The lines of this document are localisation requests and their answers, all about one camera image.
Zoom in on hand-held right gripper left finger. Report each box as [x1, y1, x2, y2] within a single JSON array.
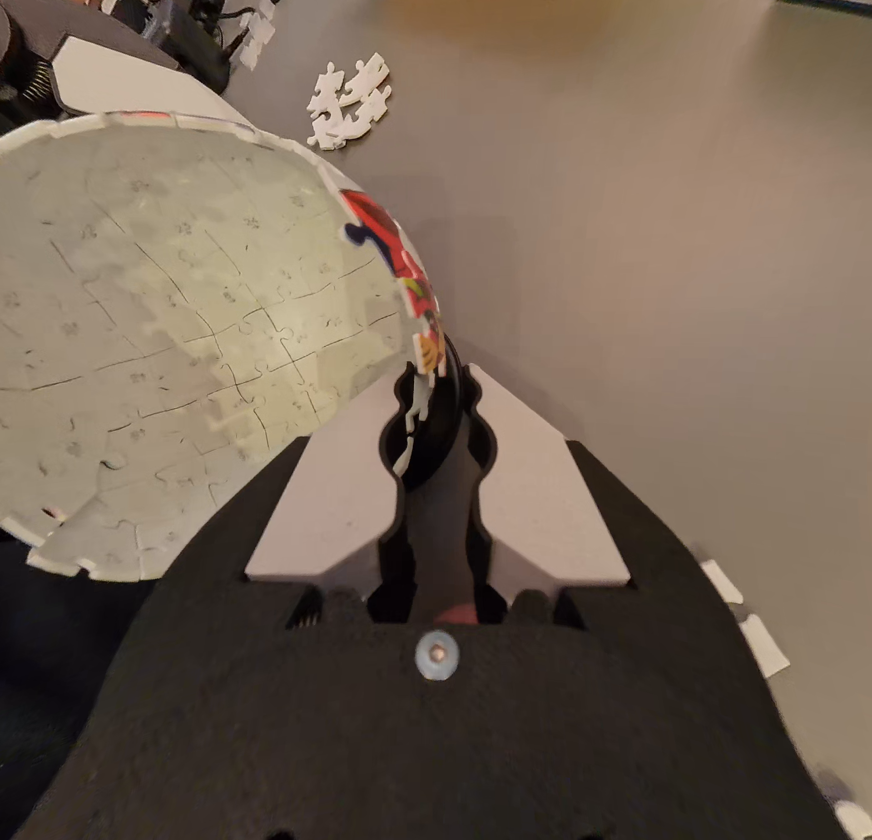
[[244, 360, 418, 602]]

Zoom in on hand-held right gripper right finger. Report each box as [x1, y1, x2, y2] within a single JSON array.
[[462, 363, 632, 606]]

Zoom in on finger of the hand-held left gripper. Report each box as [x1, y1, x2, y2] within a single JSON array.
[[53, 36, 243, 129]]

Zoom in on black round ball stand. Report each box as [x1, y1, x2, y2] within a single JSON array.
[[402, 339, 472, 492]]

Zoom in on colourful cartoon puzzle ball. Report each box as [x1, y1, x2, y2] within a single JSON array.
[[0, 111, 447, 582]]

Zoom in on pile of white puzzle pieces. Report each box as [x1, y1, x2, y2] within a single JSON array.
[[305, 51, 394, 151]]

